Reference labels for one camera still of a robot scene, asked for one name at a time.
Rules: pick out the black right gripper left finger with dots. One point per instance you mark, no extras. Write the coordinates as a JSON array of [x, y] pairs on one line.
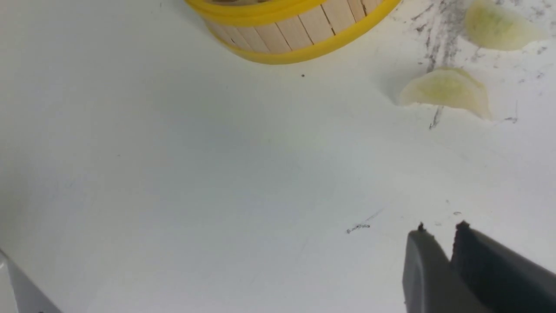
[[429, 283]]

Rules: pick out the yellow-rimmed bamboo steamer tray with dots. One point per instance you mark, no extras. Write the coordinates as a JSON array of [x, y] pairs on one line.
[[281, 32]]

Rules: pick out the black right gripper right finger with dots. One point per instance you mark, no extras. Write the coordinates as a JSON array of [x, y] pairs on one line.
[[501, 279]]

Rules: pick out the green dumpling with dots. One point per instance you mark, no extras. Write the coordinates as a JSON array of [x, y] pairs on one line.
[[491, 26], [448, 87]]

